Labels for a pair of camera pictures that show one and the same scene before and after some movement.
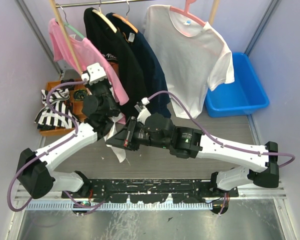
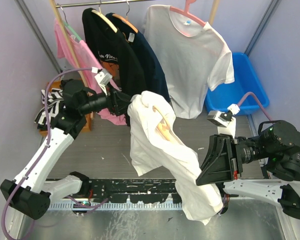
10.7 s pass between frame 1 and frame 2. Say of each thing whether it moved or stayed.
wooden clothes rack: stayed
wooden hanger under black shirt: stayed
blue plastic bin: stayed
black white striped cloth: stayed
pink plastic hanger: stayed
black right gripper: moved
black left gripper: moved
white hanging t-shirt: stayed
